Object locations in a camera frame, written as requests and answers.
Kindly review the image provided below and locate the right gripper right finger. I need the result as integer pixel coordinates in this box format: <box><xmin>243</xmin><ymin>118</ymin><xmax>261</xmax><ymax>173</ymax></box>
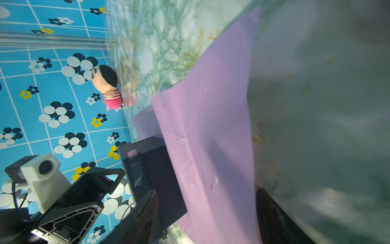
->
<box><xmin>256</xmin><ymin>188</ymin><xmax>314</xmax><ymax>244</ymax></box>

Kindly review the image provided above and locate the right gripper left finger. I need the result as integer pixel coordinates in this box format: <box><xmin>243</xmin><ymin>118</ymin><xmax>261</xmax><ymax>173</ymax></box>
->
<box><xmin>100</xmin><ymin>190</ymin><xmax>158</xmax><ymax>244</ymax></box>

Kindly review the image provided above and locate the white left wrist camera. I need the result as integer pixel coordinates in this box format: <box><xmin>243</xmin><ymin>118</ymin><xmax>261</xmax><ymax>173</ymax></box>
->
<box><xmin>5</xmin><ymin>154</ymin><xmax>71</xmax><ymax>214</ymax></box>

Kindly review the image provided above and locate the dark blue gift box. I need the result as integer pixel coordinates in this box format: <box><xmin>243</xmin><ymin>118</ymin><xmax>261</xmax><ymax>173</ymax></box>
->
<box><xmin>117</xmin><ymin>137</ymin><xmax>187</xmax><ymax>229</ymax></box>

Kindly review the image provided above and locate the purple wrapping paper sheet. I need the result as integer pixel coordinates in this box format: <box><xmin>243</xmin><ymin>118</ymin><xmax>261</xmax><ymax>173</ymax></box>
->
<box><xmin>132</xmin><ymin>7</ymin><xmax>261</xmax><ymax>244</ymax></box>

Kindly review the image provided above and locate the pink plush doll toy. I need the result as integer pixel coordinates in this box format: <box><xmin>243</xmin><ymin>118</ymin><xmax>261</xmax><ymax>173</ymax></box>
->
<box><xmin>91</xmin><ymin>65</ymin><xmax>137</xmax><ymax>111</ymax></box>

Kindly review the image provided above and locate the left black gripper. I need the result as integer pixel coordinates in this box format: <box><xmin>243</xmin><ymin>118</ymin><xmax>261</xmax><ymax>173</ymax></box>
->
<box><xmin>1</xmin><ymin>168</ymin><xmax>125</xmax><ymax>244</ymax></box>

